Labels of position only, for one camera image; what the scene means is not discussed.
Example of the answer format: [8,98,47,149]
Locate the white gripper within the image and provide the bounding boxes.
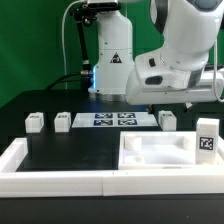
[126,50,224,105]

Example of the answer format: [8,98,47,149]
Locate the white square table top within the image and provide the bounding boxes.
[118,131,196,170]

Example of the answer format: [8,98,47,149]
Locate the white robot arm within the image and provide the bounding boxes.
[87,0,224,105]

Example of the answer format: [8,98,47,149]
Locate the white fiducial marker sheet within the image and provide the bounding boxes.
[72,112,158,128]

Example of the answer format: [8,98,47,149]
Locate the white U-shaped obstacle fence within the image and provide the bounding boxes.
[0,138,224,198]

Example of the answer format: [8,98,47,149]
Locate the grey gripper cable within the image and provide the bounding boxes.
[211,39,224,104]

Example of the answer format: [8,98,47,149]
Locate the black cable bundle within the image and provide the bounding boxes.
[45,73,91,91]

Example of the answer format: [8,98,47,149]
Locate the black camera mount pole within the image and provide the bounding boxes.
[70,3,97,91]

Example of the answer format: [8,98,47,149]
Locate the white cable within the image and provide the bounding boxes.
[61,0,88,90]

